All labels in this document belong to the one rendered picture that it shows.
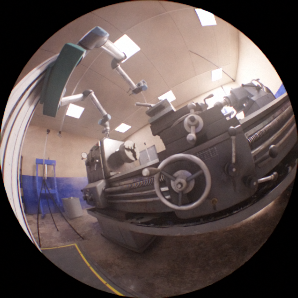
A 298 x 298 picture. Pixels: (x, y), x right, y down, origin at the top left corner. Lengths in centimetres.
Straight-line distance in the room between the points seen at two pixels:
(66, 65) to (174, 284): 146
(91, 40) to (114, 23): 187
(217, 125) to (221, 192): 26
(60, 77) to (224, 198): 110
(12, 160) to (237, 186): 104
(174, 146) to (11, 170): 86
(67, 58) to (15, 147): 57
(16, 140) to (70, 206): 234
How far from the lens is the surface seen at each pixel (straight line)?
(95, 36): 85
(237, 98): 96
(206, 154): 37
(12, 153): 70
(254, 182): 40
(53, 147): 451
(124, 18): 272
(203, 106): 55
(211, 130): 39
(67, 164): 430
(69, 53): 72
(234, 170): 35
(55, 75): 80
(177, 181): 30
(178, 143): 38
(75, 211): 285
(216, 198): 41
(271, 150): 36
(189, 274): 82
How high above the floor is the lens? 74
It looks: 17 degrees up
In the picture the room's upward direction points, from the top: 17 degrees counter-clockwise
